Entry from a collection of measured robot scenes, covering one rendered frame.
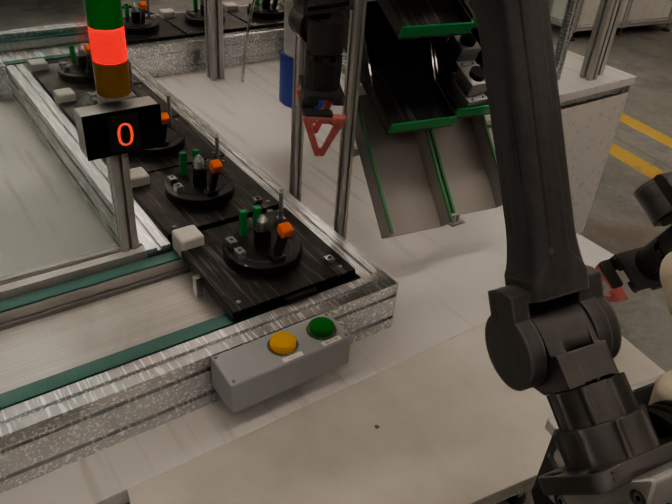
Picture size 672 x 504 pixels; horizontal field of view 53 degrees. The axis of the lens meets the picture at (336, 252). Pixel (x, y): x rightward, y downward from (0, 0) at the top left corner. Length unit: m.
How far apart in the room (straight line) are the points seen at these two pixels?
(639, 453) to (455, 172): 0.83
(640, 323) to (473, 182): 1.67
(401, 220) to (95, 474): 0.67
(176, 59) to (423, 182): 1.22
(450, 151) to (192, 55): 1.19
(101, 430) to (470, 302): 0.71
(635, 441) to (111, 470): 0.69
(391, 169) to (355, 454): 0.54
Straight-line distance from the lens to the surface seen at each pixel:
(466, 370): 1.18
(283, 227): 1.08
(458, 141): 1.38
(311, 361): 1.03
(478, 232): 1.54
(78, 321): 1.18
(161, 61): 2.29
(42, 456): 1.02
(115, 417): 1.01
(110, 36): 1.04
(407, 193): 1.27
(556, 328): 0.64
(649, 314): 3.00
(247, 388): 0.99
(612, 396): 0.64
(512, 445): 1.09
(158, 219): 1.31
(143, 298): 1.20
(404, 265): 1.39
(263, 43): 2.44
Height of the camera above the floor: 1.66
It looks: 34 degrees down
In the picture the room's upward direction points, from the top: 5 degrees clockwise
